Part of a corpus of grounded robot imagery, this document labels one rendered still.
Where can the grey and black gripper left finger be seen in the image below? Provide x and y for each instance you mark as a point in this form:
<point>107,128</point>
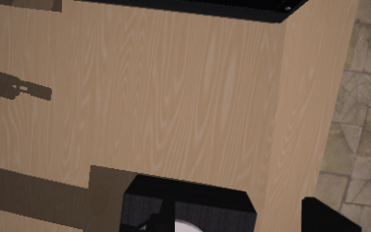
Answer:
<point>164,221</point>

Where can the black server rack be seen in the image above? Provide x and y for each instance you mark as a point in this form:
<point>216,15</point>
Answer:
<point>274,11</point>

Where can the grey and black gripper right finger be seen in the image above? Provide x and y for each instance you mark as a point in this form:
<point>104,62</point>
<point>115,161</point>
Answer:
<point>316,216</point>

